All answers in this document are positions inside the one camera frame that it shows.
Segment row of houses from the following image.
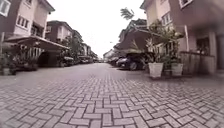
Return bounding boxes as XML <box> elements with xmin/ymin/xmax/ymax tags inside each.
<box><xmin>102</xmin><ymin>18</ymin><xmax>148</xmax><ymax>63</ymax></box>
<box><xmin>45</xmin><ymin>19</ymin><xmax>100</xmax><ymax>64</ymax></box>

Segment grey brick paved road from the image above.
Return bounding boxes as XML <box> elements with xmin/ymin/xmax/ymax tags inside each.
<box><xmin>0</xmin><ymin>62</ymin><xmax>224</xmax><ymax>128</ymax></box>

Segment palm tree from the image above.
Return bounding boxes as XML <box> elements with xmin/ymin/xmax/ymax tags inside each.
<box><xmin>120</xmin><ymin>7</ymin><xmax>136</xmax><ymax>21</ymax></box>

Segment potted plants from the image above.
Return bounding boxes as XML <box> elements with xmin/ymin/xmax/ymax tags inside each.
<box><xmin>0</xmin><ymin>49</ymin><xmax>40</xmax><ymax>76</ymax></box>

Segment beige and brown house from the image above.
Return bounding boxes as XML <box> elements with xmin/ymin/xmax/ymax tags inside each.
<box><xmin>0</xmin><ymin>0</ymin><xmax>56</xmax><ymax>42</ymax></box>

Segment pink and brown house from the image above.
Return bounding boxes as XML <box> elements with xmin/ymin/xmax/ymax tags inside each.
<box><xmin>139</xmin><ymin>0</ymin><xmax>224</xmax><ymax>71</ymax></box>

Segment potted plant in white pot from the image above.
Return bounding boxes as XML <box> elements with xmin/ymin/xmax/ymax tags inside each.
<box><xmin>166</xmin><ymin>27</ymin><xmax>185</xmax><ymax>78</ymax></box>
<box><xmin>145</xmin><ymin>20</ymin><xmax>168</xmax><ymax>79</ymax></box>

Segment brown carport canopy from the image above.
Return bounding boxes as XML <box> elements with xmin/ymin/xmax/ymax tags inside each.
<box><xmin>3</xmin><ymin>35</ymin><xmax>71</xmax><ymax>52</ymax></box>
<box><xmin>113</xmin><ymin>27</ymin><xmax>163</xmax><ymax>58</ymax></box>

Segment dark parked car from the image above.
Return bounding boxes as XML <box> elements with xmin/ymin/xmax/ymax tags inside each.
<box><xmin>115</xmin><ymin>54</ymin><xmax>148</xmax><ymax>71</ymax></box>

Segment low fence wall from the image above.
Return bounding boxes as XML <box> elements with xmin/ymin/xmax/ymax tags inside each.
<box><xmin>179</xmin><ymin>50</ymin><xmax>216</xmax><ymax>76</ymax></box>

